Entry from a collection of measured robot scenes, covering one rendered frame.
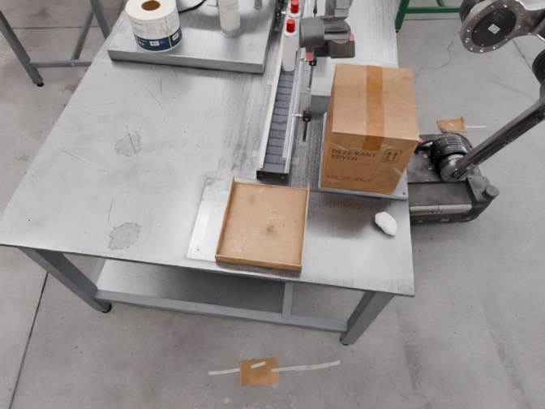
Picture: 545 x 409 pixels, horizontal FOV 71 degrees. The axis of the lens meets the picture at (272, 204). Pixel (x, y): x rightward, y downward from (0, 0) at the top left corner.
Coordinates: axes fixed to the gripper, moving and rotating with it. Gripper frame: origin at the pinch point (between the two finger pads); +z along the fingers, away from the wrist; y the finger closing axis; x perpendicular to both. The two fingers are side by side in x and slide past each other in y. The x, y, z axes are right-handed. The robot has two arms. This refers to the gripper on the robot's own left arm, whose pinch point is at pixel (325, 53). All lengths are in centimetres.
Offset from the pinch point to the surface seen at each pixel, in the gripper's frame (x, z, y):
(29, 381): 124, 47, 132
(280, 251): 59, -5, 18
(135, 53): -17, 51, 71
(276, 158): 30.7, 12.5, 16.3
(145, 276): 81, 55, 78
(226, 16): -29, 49, 32
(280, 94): 6.2, 32.6, 12.2
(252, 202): 45, 7, 25
